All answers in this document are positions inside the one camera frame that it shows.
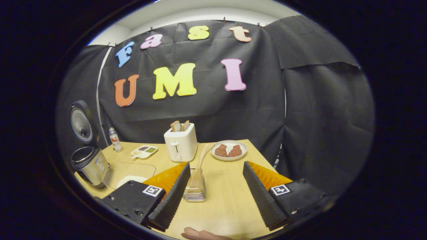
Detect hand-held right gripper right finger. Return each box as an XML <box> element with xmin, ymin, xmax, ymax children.
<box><xmin>243</xmin><ymin>161</ymin><xmax>329</xmax><ymax>231</ymax></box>

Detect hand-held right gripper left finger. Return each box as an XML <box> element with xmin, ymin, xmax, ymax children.
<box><xmin>102</xmin><ymin>162</ymin><xmax>191</xmax><ymax>232</ymax></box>

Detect metal wire chopstick holder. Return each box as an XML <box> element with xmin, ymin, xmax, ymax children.
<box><xmin>183</xmin><ymin>168</ymin><xmax>207</xmax><ymax>203</ymax></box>

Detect wooden spoon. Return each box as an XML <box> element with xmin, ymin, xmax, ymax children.
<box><xmin>190</xmin><ymin>143</ymin><xmax>214</xmax><ymax>187</ymax></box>

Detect dark grey rice cooker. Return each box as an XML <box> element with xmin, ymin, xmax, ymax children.
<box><xmin>68</xmin><ymin>100</ymin><xmax>111</xmax><ymax>190</ymax></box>

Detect white round plate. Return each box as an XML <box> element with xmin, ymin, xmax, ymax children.
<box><xmin>210</xmin><ymin>140</ymin><xmax>248</xmax><ymax>161</ymax></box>

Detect white toaster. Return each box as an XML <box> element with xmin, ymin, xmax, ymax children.
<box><xmin>164</xmin><ymin>123</ymin><xmax>198</xmax><ymax>162</ymax></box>

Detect clear glass tray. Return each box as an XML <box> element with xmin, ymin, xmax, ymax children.
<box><xmin>103</xmin><ymin>162</ymin><xmax>156</xmax><ymax>190</ymax></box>

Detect white sectioned bean dish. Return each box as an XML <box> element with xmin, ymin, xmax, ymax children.
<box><xmin>131</xmin><ymin>145</ymin><xmax>158</xmax><ymax>159</ymax></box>

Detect small clear bottle red label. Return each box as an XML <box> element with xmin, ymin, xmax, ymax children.
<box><xmin>109</xmin><ymin>127</ymin><xmax>123</xmax><ymax>152</ymax></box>

